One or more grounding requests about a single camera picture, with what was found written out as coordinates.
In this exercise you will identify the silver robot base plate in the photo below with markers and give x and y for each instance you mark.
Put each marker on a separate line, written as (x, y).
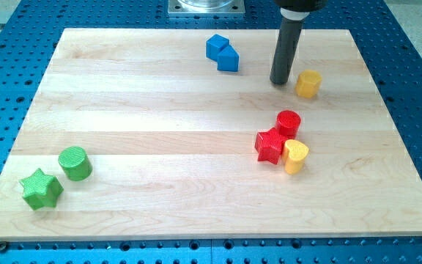
(188, 8)

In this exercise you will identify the yellow hexagon block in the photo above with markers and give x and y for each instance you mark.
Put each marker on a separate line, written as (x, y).
(308, 83)

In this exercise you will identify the green star block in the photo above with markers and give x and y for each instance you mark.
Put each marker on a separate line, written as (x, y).
(41, 190)

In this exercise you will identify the red star block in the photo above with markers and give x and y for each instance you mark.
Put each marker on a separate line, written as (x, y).
(269, 145)

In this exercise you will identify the blue cube block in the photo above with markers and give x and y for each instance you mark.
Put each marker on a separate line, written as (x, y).
(215, 45)

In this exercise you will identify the blue triangular block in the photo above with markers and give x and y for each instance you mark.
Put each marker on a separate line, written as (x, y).
(228, 59)

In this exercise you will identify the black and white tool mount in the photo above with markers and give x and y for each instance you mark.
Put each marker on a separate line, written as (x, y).
(297, 10)

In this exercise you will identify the red cylinder block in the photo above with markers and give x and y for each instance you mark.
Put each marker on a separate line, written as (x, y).
(287, 123)

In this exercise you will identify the yellow heart block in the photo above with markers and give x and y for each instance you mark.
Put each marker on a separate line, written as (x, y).
(294, 155)

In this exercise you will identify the light wooden board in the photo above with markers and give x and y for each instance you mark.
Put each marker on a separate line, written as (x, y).
(171, 143)

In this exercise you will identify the blue perforated table plate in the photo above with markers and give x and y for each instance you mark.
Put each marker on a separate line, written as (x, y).
(389, 36)

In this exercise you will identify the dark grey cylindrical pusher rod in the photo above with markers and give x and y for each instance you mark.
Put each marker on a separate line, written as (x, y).
(285, 50)

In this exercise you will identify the green cylinder block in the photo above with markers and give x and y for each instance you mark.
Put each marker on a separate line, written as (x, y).
(75, 163)

